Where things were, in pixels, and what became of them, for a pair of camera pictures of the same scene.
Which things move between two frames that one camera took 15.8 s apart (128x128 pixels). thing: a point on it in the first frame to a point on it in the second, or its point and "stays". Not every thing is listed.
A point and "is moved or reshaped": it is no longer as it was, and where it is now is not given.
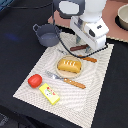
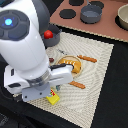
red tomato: [35, 80] is moved or reshaped
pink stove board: [110, 13] stays
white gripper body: [91, 34] to [37, 88]
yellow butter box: [49, 93] stays
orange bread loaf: [69, 65] stays
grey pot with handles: [48, 34] stays
